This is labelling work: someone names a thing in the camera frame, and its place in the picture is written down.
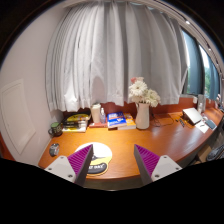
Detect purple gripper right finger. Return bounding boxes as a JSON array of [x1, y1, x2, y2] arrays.
[[134, 144, 181, 185]]

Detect black smartphone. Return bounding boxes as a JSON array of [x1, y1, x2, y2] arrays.
[[205, 120, 217, 130]]

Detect grey computer mouse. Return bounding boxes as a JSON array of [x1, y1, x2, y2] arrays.
[[49, 143, 60, 157]]

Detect blue box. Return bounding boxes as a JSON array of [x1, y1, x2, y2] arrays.
[[107, 112, 127, 129]]

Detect red flat book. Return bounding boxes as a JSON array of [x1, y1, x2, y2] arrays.
[[89, 122, 108, 128]]

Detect stack of books yellow cover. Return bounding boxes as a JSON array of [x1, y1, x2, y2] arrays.
[[62, 113, 91, 133]]

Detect orange book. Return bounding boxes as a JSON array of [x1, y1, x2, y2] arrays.
[[119, 113, 136, 130]]

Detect window frame with glass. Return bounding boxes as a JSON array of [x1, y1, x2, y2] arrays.
[[182, 31, 220, 100]]

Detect dark green mug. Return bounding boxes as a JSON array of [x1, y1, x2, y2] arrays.
[[48, 122, 62, 137]]

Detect clear sanitizer bottle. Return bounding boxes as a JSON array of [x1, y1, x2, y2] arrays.
[[100, 108, 106, 124]]

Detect white cylindrical container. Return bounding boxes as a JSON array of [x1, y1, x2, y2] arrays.
[[91, 104, 101, 123]]

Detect silver laptop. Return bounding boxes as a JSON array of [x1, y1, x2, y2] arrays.
[[183, 108, 202, 125]]

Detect white curtain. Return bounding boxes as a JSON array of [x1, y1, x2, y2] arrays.
[[46, 1, 187, 112]]

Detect white ceramic vase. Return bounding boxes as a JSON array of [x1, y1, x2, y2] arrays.
[[135, 103, 150, 130]]

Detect white and pink flowers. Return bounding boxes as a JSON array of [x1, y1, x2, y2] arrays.
[[129, 77, 160, 107]]

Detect black cable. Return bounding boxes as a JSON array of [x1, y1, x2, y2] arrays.
[[149, 112, 185, 128]]

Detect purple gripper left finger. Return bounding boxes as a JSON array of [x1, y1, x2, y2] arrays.
[[46, 144, 93, 186]]

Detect white paper sheet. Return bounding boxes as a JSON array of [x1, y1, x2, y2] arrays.
[[195, 121, 208, 133]]

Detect round white yellow mouse pad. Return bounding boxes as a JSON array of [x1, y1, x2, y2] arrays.
[[77, 142, 112, 176]]

